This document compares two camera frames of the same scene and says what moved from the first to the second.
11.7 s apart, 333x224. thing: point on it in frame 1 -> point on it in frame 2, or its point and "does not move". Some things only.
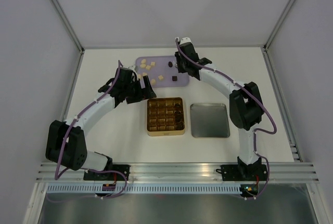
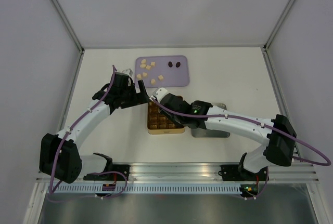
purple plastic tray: x=162 y=70 does not move
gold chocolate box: x=165 y=116 does not move
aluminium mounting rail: x=190 y=172 does not move
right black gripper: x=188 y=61 -> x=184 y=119
